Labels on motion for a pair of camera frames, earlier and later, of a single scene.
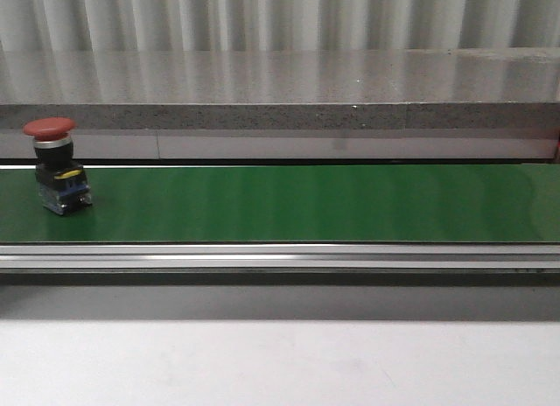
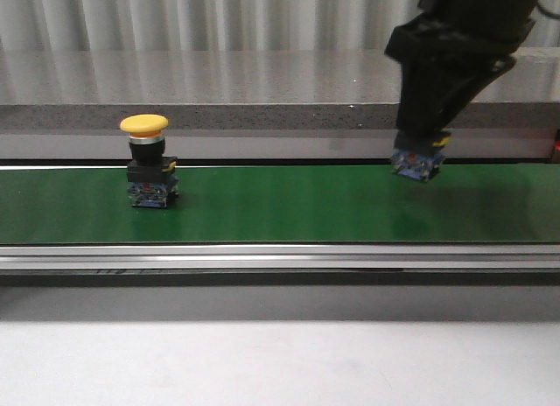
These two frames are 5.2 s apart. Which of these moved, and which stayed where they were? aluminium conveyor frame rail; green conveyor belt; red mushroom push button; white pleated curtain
Moved: red mushroom push button
Stayed: aluminium conveyor frame rail; white pleated curtain; green conveyor belt
